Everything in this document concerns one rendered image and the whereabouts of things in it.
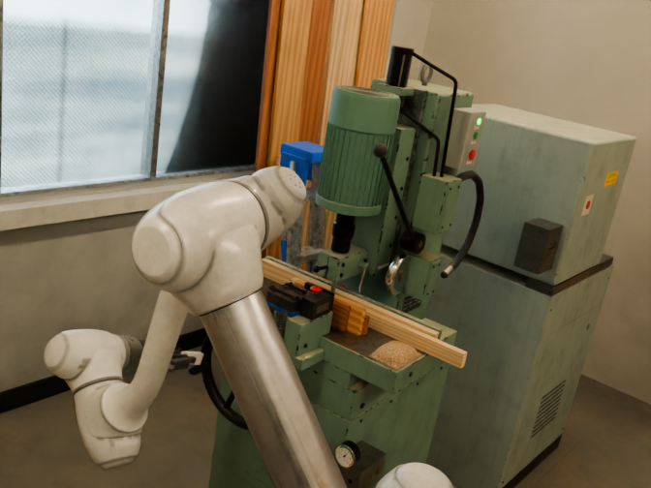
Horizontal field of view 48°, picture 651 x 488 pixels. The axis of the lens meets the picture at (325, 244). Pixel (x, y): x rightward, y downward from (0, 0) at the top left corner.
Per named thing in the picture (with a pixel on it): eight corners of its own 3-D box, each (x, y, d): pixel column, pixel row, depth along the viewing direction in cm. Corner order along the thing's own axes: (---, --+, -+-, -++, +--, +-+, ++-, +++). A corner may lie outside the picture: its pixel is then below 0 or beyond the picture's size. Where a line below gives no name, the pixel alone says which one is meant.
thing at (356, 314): (297, 308, 200) (301, 283, 198) (301, 306, 202) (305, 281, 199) (357, 335, 190) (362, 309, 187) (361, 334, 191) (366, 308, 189)
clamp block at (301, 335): (252, 335, 187) (257, 304, 184) (286, 322, 198) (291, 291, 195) (296, 358, 179) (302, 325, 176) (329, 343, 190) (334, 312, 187)
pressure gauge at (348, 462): (330, 467, 183) (335, 440, 180) (339, 461, 186) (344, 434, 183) (351, 479, 180) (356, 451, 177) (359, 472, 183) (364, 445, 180)
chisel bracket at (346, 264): (314, 280, 199) (318, 251, 196) (343, 269, 210) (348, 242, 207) (335, 289, 195) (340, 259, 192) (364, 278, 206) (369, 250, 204)
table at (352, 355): (189, 314, 200) (192, 293, 198) (263, 289, 224) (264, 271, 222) (372, 409, 168) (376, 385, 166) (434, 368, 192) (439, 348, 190)
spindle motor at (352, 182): (301, 202, 192) (319, 84, 182) (339, 195, 206) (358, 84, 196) (356, 222, 183) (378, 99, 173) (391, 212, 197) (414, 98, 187)
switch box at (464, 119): (440, 164, 206) (451, 107, 201) (455, 161, 214) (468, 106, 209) (459, 169, 203) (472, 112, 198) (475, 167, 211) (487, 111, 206)
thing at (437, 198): (411, 226, 204) (421, 174, 199) (426, 221, 211) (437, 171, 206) (437, 235, 199) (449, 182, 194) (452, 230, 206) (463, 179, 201)
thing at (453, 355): (289, 291, 210) (291, 279, 209) (294, 289, 212) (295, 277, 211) (460, 368, 181) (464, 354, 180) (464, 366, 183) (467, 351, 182)
